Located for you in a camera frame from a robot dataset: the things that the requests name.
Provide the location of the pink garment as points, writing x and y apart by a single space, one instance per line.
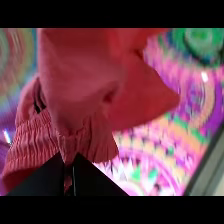
83 86

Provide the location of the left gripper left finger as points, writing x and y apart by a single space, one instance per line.
46 180

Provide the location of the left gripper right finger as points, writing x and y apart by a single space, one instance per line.
91 181

